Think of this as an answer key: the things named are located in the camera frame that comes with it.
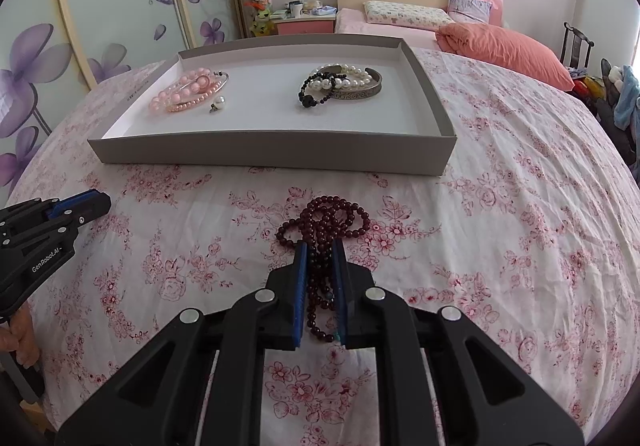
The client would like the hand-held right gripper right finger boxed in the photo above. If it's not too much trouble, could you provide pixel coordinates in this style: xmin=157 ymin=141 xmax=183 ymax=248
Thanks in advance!
xmin=331 ymin=238 xmax=586 ymax=446

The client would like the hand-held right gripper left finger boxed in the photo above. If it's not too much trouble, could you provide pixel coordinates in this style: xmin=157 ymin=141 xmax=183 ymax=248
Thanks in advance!
xmin=54 ymin=241 xmax=308 ymax=446

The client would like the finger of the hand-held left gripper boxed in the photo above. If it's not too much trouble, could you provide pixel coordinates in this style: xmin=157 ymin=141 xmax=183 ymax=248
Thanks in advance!
xmin=0 ymin=190 xmax=101 ymax=237
xmin=0 ymin=193 xmax=112 ymax=251

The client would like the dark red bead necklace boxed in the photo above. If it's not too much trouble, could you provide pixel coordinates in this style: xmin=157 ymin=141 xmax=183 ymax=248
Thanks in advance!
xmin=276 ymin=196 xmax=373 ymax=344

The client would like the small pink pearl bracelet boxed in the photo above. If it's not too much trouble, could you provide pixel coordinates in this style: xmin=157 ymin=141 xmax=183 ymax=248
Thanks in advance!
xmin=160 ymin=86 xmax=213 ymax=115

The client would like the large pink bead charm bracelet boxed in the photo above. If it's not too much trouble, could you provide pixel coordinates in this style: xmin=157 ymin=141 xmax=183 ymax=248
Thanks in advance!
xmin=149 ymin=67 xmax=217 ymax=114

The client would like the grey cardboard tray box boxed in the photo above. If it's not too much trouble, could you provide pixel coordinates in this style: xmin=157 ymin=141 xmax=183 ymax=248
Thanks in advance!
xmin=87 ymin=34 xmax=458 ymax=177

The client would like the black bead bracelet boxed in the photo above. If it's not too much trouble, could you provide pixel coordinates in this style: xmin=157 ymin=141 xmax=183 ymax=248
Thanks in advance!
xmin=298 ymin=67 xmax=348 ymax=109

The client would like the white pearl bracelet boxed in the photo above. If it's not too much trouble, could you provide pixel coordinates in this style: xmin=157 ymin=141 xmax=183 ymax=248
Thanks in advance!
xmin=307 ymin=63 xmax=376 ymax=91

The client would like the person's left hand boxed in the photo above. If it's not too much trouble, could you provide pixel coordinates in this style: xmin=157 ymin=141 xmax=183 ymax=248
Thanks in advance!
xmin=0 ymin=308 xmax=41 ymax=368

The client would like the pink floral bed sheet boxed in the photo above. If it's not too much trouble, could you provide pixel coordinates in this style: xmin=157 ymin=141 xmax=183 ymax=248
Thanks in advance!
xmin=7 ymin=48 xmax=640 ymax=446

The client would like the thin silver bangle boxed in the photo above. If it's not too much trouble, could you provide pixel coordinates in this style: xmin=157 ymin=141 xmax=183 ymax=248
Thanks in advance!
xmin=165 ymin=70 xmax=231 ymax=106

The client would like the pink nightstand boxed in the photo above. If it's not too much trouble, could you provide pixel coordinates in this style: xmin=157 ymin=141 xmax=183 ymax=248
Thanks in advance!
xmin=274 ymin=6 xmax=338 ymax=35

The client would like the plain pink mattress sheet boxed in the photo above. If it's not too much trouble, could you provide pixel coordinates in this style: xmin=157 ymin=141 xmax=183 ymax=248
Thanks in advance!
xmin=334 ymin=8 xmax=441 ymax=46

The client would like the floral white pillow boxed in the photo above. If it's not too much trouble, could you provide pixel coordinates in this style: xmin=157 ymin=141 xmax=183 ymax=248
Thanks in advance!
xmin=362 ymin=0 xmax=453 ymax=31

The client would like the salmon pink pillow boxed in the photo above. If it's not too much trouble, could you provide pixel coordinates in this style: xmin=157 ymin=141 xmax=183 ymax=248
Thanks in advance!
xmin=435 ymin=22 xmax=576 ymax=92

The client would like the purple print pillow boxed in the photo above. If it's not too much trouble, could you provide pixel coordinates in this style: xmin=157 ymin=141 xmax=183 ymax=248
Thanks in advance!
xmin=446 ymin=0 xmax=493 ymax=25

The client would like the dark wooden chair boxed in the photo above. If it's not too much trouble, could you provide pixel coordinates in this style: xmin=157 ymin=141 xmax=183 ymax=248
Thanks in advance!
xmin=559 ymin=22 xmax=596 ymax=71

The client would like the pile of clothes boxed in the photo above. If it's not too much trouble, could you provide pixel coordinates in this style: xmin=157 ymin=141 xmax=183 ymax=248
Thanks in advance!
xmin=570 ymin=58 xmax=640 ymax=167

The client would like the wide silver cuff bracelet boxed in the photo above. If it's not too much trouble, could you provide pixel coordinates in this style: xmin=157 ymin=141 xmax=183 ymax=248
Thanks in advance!
xmin=312 ymin=64 xmax=383 ymax=101

